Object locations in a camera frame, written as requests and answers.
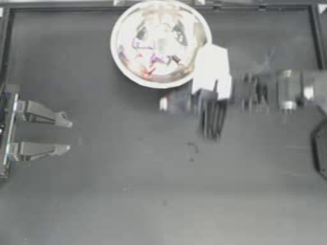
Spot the pale purple candy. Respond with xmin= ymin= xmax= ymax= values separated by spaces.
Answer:
xmin=131 ymin=37 xmax=159 ymax=52

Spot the black table frame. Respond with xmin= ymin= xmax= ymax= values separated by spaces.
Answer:
xmin=0 ymin=0 xmax=327 ymax=84

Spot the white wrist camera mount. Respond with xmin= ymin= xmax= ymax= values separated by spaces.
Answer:
xmin=191 ymin=43 xmax=233 ymax=101

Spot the red white candy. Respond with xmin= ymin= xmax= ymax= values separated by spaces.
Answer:
xmin=133 ymin=61 xmax=160 ymax=79

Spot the magenta white candy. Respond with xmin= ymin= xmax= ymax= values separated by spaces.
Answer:
xmin=149 ymin=52 xmax=169 ymax=65

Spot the steel bowl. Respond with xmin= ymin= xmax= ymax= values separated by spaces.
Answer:
xmin=109 ymin=0 xmax=213 ymax=90

